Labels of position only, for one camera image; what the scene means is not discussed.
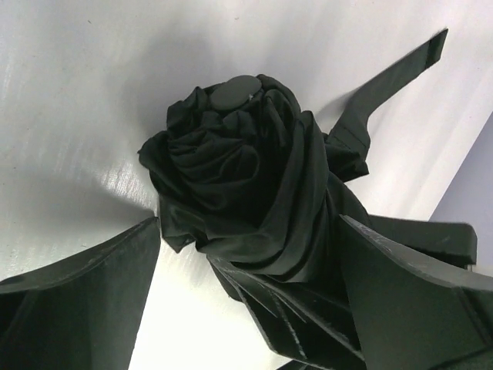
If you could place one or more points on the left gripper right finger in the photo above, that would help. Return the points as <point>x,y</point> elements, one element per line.
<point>412,311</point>

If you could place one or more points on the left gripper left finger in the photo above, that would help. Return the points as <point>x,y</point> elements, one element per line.
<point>84,311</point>

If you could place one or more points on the black folding umbrella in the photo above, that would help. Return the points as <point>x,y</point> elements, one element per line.
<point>247,176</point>

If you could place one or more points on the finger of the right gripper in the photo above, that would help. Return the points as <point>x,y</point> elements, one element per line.
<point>312,329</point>
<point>452,243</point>

